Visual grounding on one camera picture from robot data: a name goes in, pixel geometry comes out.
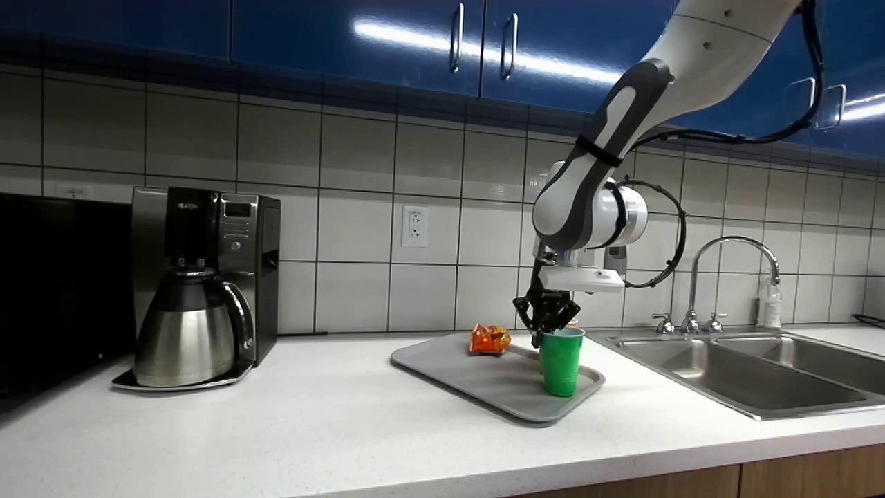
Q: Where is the clear soap bottle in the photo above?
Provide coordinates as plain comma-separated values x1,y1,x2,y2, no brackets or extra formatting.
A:
756,281,786,332

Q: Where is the steel black coffee maker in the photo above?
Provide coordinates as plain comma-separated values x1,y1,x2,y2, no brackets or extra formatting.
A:
112,186,284,395

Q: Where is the grey plastic tray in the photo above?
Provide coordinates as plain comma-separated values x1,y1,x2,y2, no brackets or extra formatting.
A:
388,329,608,430

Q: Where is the silver cabinet handle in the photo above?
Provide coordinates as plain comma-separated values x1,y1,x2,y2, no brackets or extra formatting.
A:
499,12,522,83
786,74,820,130
820,83,850,134
448,0,468,77

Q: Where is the chrome gooseneck faucet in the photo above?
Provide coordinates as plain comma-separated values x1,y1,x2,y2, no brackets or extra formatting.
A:
683,234,786,335

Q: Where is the black microwave oven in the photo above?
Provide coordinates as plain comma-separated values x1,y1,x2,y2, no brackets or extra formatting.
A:
0,192,139,415

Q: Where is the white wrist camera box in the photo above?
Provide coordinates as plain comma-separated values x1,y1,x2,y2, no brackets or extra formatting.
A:
536,264,630,297

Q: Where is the green plastic cup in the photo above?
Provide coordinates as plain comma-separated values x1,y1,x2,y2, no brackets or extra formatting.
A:
536,328,590,402

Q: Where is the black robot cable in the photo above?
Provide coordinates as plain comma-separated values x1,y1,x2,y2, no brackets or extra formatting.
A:
616,0,831,292

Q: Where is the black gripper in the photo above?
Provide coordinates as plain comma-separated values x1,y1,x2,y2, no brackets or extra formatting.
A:
513,285,587,352

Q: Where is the steel coffee carafe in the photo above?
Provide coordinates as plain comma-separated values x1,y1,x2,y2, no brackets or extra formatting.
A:
134,267,257,391

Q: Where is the orange cheetos snack bag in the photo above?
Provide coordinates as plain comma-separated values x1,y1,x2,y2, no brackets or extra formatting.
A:
468,325,515,359

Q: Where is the stainless steel sink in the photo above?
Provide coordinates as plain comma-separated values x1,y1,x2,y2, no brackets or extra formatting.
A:
608,328,885,424

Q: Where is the white wall outlet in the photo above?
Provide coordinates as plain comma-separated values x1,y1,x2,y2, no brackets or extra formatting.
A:
401,202,435,252

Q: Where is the wooden drawer front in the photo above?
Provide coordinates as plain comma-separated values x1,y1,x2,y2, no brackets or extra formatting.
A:
738,442,885,498
520,466,741,498

